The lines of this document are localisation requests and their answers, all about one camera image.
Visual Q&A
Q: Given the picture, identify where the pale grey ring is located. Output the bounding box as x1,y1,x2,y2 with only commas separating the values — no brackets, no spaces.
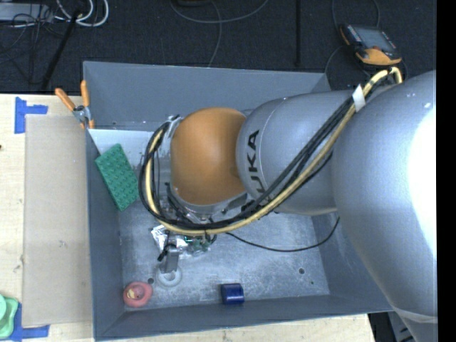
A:
156,267,183,287

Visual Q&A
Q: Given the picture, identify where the dark blue block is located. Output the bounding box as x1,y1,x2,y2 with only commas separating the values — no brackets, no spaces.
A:
219,282,247,306

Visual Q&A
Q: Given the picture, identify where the brown cardboard board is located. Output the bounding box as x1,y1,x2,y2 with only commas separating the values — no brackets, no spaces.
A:
21,115,94,328

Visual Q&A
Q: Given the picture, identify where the red ring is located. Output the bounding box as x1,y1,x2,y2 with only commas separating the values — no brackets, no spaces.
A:
122,281,155,309

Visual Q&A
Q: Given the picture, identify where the pale green plastic toy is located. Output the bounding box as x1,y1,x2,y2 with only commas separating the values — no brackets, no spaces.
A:
0,293,20,338

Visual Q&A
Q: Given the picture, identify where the dark green flat block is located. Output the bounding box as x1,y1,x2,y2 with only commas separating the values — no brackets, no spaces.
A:
93,142,140,212

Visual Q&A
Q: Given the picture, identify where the grey metal bin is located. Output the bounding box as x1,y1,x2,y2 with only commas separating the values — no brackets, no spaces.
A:
82,61,394,342

